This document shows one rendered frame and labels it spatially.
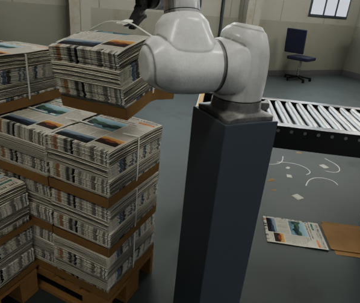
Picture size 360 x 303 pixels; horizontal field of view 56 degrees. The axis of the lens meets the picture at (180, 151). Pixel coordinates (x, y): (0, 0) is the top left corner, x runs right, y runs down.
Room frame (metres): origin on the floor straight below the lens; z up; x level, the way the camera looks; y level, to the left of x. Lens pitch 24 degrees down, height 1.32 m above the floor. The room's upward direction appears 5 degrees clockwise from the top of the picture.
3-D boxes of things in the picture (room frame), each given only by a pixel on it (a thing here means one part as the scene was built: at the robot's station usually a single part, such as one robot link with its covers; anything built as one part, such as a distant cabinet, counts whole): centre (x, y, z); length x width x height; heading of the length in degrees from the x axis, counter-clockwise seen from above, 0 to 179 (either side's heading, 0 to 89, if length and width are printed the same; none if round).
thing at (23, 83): (1.49, 0.82, 0.95); 0.38 x 0.29 x 0.23; 157
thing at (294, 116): (1.85, -0.62, 0.77); 0.47 x 0.05 x 0.05; 175
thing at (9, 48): (1.51, 0.81, 1.06); 0.37 x 0.29 x 0.01; 157
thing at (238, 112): (1.07, -0.18, 1.03); 0.22 x 0.18 x 0.06; 118
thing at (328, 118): (1.83, -0.82, 0.77); 0.47 x 0.05 x 0.05; 175
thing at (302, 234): (1.83, -0.79, 0.00); 0.37 x 0.28 x 0.01; 85
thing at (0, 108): (1.49, 0.81, 0.86); 0.38 x 0.29 x 0.04; 157
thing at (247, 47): (1.06, -0.16, 1.17); 0.18 x 0.16 x 0.22; 117
